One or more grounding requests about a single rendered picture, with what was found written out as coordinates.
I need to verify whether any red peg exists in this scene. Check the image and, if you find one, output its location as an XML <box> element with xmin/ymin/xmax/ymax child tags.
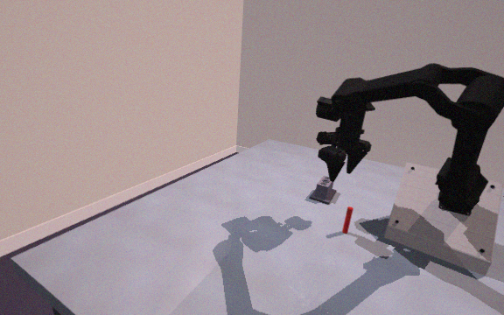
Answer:
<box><xmin>343</xmin><ymin>206</ymin><xmax>354</xmax><ymax>233</ymax></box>

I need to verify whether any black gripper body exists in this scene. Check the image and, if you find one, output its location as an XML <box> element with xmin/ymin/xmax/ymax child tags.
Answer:
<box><xmin>318</xmin><ymin>124</ymin><xmax>372</xmax><ymax>164</ymax></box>

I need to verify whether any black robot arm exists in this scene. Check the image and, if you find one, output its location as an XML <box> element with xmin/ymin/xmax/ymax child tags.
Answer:
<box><xmin>316</xmin><ymin>63</ymin><xmax>504</xmax><ymax>215</ymax></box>

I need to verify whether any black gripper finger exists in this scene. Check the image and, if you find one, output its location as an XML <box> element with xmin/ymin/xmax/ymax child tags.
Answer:
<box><xmin>321</xmin><ymin>158</ymin><xmax>345</xmax><ymax>182</ymax></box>
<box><xmin>346</xmin><ymin>151</ymin><xmax>368</xmax><ymax>174</ymax></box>

